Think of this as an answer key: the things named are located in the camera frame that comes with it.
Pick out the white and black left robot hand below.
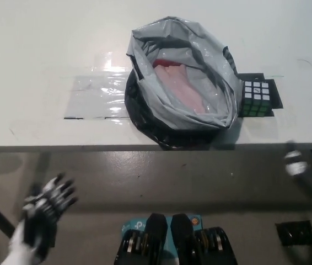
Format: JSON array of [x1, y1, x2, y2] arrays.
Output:
[[3, 172, 79, 265]]

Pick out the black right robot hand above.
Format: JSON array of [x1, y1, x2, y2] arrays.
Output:
[[284, 100, 312, 199]]

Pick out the rubik's cube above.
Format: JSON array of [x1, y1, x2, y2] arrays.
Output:
[[240, 79, 272, 117]]

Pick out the grey and black plastic bag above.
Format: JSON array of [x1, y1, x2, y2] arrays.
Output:
[[124, 15, 242, 151]]

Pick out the red item inside bag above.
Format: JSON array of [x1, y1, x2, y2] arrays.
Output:
[[153, 58, 184, 68]]

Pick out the black tape square marker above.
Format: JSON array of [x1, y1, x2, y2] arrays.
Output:
[[237, 73, 283, 118]]

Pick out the teal box with logo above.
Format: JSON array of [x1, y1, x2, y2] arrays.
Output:
[[121, 215, 202, 249]]

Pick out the clear plastic sheet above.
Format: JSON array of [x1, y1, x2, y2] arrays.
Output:
[[63, 49, 135, 119]]

